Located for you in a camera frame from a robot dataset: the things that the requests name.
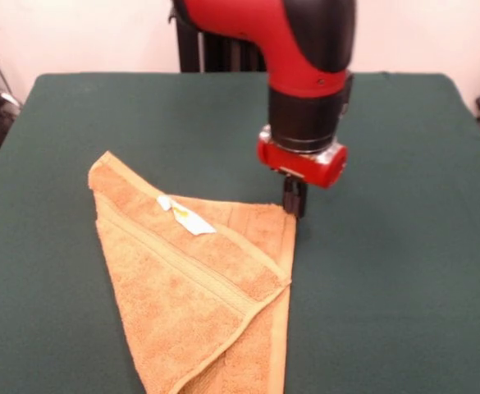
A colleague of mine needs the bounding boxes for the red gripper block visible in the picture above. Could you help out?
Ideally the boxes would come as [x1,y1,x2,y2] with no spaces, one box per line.
[256,125,350,218]

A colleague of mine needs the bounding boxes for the dark green tablecloth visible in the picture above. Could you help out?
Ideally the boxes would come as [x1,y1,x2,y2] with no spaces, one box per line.
[0,72,480,394]

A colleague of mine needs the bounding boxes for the tan terry towel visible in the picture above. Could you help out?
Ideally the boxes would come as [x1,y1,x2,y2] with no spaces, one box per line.
[86,149,298,394]

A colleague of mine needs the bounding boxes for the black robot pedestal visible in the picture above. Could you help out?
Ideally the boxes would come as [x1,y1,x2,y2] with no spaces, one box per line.
[167,0,270,74]

